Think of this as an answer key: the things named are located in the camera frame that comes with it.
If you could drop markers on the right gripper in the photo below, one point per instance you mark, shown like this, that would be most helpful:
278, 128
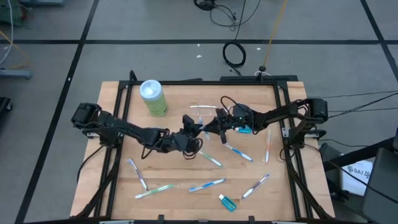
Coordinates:
228, 122

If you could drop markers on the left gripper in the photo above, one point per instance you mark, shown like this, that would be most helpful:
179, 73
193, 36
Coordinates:
177, 142

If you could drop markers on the green toothbrush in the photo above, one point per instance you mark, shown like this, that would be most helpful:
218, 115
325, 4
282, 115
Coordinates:
211, 159
154, 191

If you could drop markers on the blue toothbrush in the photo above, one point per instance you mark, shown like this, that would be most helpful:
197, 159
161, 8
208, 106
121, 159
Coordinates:
238, 152
206, 184

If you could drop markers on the orange toothbrush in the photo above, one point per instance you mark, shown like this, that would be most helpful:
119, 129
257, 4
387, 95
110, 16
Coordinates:
267, 147

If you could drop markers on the purple toothbrush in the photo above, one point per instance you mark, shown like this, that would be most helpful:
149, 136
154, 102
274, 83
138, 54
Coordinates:
138, 174
255, 186

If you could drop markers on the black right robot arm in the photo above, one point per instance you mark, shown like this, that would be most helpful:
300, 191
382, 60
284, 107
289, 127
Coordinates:
273, 115

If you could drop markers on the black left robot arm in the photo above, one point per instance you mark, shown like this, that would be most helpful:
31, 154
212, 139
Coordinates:
124, 127

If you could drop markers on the green disinfecting wipes canister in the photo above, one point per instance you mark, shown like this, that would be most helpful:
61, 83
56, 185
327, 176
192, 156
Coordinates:
154, 99

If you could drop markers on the black metal bar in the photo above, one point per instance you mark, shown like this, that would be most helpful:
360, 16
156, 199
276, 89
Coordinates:
357, 154

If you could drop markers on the white cardboard box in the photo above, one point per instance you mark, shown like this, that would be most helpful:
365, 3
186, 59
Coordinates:
351, 186

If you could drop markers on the grey metal base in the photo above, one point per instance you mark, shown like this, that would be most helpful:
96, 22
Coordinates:
15, 74

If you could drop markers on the black caster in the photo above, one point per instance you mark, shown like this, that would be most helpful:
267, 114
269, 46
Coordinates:
4, 107

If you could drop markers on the green bag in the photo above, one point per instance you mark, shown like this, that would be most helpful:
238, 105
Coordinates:
11, 14

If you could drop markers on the black metal table frame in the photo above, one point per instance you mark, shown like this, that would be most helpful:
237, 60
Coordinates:
186, 83

